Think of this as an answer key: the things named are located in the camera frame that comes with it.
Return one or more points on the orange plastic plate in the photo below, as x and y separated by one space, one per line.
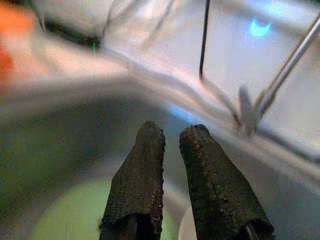
5 65

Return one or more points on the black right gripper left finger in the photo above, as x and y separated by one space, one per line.
137 187

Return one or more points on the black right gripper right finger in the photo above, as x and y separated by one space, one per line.
220 195

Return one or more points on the orange plastic bowl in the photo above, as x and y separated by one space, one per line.
15 20

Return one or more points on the green plate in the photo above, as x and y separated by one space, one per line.
75 212

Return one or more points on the white plate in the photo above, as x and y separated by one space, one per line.
176 220

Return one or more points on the metal faucet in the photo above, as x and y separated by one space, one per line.
287 70

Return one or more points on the black power adapter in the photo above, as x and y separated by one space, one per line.
72 35

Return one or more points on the stainless steel sink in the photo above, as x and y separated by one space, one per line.
62 137

